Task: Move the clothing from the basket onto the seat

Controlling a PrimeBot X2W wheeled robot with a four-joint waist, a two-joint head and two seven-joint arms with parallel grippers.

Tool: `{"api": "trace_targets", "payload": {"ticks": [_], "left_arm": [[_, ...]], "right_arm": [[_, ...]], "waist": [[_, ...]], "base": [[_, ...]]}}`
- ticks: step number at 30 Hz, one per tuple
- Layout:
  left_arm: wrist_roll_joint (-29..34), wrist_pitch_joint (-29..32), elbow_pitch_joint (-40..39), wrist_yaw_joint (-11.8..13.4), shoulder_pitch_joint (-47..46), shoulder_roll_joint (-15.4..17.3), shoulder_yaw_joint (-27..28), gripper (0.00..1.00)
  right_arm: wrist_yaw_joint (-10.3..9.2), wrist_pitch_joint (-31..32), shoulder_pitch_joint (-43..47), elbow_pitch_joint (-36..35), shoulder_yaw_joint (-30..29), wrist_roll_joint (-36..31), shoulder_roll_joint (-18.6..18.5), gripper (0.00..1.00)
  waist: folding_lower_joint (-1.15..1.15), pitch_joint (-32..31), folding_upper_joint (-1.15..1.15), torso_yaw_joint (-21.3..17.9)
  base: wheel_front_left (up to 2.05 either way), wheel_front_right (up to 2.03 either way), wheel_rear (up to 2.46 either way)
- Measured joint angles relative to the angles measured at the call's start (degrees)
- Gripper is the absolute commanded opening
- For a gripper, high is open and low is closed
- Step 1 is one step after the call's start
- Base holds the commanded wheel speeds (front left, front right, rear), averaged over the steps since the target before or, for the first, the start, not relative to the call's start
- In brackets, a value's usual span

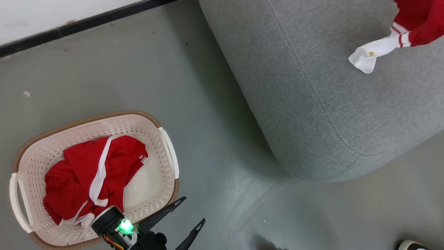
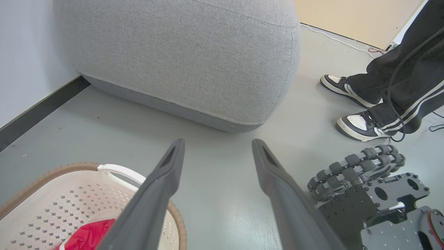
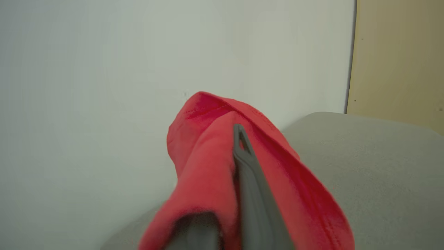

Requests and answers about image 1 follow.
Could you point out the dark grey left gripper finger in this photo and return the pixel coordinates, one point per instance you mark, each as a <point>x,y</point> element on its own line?
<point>190,236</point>
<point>163,211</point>

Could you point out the small white paper scrap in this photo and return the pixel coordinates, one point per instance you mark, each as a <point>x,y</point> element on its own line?
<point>26,93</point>

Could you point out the black and white shoe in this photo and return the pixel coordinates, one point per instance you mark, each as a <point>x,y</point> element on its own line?
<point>412,246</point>

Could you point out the red jersey with black lettering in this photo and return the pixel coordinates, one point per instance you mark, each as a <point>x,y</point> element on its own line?
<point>423,24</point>

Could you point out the cream perforated laundry basket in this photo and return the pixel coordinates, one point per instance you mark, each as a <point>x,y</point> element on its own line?
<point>149,146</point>

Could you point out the white cloth piece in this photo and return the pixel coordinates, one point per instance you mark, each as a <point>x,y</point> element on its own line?
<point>367,57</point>

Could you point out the black baseboard strip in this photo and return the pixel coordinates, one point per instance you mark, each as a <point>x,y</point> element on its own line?
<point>86,22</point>

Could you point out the black left gripper body green band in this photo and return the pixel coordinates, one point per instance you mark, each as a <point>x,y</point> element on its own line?
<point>145,239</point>

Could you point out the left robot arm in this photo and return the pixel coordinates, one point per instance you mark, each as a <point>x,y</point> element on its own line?
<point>105,220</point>

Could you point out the grey fabric sofa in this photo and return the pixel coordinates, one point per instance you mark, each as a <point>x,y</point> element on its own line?
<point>329,104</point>

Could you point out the red shorts with white stripe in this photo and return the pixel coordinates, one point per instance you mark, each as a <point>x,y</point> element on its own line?
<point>76,173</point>

